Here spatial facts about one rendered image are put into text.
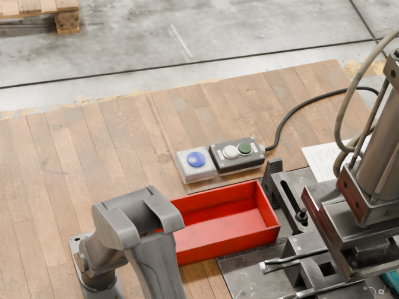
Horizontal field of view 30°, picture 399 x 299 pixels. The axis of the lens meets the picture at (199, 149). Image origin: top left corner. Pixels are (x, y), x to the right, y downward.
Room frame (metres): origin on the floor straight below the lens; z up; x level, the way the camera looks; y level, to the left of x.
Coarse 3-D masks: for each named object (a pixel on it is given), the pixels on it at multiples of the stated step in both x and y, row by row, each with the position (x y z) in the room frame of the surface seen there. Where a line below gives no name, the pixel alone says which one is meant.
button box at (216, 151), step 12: (324, 96) 1.27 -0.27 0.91; (276, 132) 1.13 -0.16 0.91; (216, 144) 1.04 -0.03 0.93; (228, 144) 1.05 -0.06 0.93; (252, 144) 1.06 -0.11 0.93; (276, 144) 1.09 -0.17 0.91; (216, 156) 1.01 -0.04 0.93; (240, 156) 1.02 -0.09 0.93; (252, 156) 1.03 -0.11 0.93; (216, 168) 1.00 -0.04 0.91; (228, 168) 0.99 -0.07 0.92; (240, 168) 1.00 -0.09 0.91; (252, 168) 1.02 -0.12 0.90
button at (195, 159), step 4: (192, 152) 1.00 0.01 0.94; (196, 152) 1.01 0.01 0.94; (200, 152) 1.01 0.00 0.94; (188, 156) 0.99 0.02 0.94; (192, 156) 0.99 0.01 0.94; (196, 156) 1.00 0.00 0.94; (200, 156) 1.00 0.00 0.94; (204, 156) 1.00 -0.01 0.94; (188, 160) 0.98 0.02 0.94; (192, 160) 0.98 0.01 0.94; (196, 160) 0.99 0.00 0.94; (200, 160) 0.99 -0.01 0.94; (204, 160) 0.99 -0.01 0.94; (192, 164) 0.97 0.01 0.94; (196, 164) 0.97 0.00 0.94; (200, 164) 0.98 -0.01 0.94
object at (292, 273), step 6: (288, 246) 0.79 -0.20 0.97; (288, 252) 0.79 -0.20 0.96; (282, 258) 0.79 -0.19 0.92; (288, 270) 0.77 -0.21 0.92; (294, 270) 0.75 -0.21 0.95; (300, 270) 0.74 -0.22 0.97; (324, 270) 0.77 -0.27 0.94; (330, 270) 0.75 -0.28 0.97; (288, 276) 0.76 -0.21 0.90; (294, 276) 0.75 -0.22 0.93; (300, 276) 0.75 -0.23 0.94; (324, 276) 0.77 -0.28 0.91; (294, 282) 0.74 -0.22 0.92; (300, 282) 0.75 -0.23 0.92; (306, 282) 0.72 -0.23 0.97
